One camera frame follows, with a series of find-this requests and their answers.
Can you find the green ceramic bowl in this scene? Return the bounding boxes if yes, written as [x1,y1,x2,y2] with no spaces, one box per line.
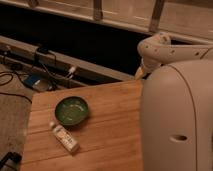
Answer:
[55,96,89,126]

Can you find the black power adapter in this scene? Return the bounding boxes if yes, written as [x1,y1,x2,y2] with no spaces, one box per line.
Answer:
[36,46,50,55]

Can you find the blue box on floor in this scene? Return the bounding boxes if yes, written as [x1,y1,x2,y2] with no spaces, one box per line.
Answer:
[23,75,41,88]

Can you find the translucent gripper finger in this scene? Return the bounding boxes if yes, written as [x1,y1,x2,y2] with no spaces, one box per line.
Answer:
[135,67,146,80]

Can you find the metal rail frame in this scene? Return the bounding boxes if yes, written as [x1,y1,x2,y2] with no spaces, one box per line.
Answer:
[0,36,134,84]

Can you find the black cable on floor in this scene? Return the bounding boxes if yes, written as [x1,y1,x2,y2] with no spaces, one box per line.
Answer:
[0,71,33,104]

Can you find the black object bottom left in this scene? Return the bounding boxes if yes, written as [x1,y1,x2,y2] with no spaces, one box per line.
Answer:
[0,152,22,171]

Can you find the white plug connector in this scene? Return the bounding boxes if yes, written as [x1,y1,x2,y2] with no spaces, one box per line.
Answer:
[67,66,77,79]

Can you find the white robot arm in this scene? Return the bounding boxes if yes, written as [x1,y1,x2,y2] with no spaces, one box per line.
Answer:
[136,32,213,171]

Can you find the white plastic bottle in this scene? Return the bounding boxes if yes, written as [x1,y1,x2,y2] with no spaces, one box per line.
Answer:
[49,122,79,154]

